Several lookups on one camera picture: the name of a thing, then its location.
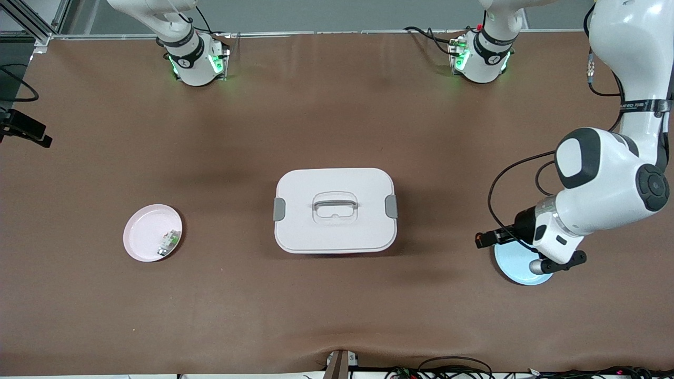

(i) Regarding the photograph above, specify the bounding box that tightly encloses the light blue round plate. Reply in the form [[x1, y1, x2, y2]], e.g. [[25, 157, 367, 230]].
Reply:
[[494, 243, 554, 286]]

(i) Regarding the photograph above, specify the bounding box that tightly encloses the pink round plate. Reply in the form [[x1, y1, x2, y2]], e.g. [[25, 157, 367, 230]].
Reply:
[[123, 204, 184, 263]]

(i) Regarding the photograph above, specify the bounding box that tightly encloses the white lidded storage box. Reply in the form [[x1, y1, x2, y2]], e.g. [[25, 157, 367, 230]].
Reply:
[[273, 167, 399, 255]]

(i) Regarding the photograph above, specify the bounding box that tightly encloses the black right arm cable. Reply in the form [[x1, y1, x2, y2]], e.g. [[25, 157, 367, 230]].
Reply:
[[0, 64, 41, 103]]

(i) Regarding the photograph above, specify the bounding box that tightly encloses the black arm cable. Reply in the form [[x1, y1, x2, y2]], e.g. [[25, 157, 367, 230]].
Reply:
[[0, 64, 41, 103], [487, 3, 627, 251]]

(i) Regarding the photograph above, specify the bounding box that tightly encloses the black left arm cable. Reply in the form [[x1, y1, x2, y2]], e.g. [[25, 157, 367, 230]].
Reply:
[[487, 3, 627, 251]]

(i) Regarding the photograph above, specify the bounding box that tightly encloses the aluminium frame post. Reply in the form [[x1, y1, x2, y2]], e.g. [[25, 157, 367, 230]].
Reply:
[[0, 0, 72, 46]]

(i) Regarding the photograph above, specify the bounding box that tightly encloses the looped black cable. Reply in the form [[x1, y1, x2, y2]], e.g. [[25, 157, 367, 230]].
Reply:
[[418, 356, 494, 379]]

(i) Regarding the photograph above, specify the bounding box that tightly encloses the green and white switch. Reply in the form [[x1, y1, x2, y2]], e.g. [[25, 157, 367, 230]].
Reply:
[[157, 230, 181, 258]]

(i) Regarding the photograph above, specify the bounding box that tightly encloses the tangled cable bundle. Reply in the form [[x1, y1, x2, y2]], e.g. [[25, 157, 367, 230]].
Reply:
[[384, 365, 674, 379]]

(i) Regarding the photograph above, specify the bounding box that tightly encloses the metal table edge bracket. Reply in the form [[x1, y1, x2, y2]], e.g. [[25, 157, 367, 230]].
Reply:
[[323, 348, 360, 379]]

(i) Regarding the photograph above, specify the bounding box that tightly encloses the black right base cable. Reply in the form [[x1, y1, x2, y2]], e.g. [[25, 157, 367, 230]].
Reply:
[[194, 5, 232, 38]]

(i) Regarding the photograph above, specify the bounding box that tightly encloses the black base cable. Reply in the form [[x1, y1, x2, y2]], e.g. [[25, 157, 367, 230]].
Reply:
[[404, 25, 464, 57], [194, 5, 232, 38]]

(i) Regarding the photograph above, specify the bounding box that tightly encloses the black left base cable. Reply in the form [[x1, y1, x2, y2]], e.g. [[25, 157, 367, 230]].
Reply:
[[404, 25, 464, 57]]

